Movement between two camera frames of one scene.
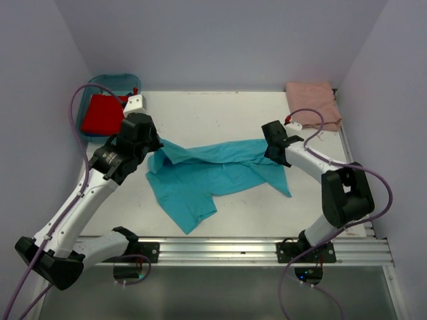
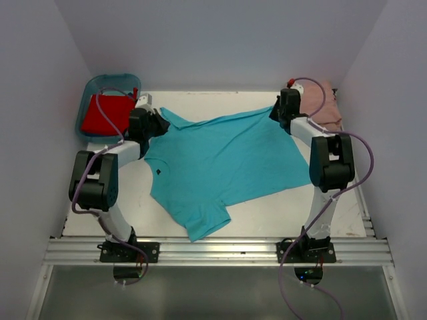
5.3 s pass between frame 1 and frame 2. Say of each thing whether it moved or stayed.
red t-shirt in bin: stayed
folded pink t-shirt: stayed
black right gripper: moved
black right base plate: stayed
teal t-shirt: moved
